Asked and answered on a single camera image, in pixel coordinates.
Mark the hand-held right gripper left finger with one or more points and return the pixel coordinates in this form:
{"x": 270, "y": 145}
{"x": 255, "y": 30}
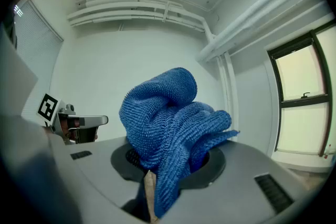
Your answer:
{"x": 97, "y": 170}

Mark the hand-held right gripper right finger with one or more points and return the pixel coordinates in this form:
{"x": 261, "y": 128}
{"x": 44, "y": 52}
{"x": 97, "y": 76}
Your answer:
{"x": 244, "y": 186}

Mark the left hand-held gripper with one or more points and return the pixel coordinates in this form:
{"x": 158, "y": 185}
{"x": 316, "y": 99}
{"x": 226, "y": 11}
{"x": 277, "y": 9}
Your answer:
{"x": 48, "y": 110}

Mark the blue cloth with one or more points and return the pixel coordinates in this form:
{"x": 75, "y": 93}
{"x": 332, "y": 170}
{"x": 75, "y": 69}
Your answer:
{"x": 162, "y": 112}

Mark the white vertical pipe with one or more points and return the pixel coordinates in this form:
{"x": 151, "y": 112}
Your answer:
{"x": 231, "y": 86}
{"x": 221, "y": 81}

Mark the thin white ceiling pipe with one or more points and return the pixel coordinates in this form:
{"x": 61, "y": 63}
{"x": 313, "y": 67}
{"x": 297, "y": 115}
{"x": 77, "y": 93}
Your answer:
{"x": 118, "y": 8}
{"x": 118, "y": 18}

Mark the black framed window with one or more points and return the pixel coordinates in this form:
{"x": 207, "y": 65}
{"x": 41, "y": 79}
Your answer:
{"x": 296, "y": 78}

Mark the thick white insulated pipe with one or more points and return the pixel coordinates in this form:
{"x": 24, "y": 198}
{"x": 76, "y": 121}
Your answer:
{"x": 265, "y": 25}
{"x": 252, "y": 15}

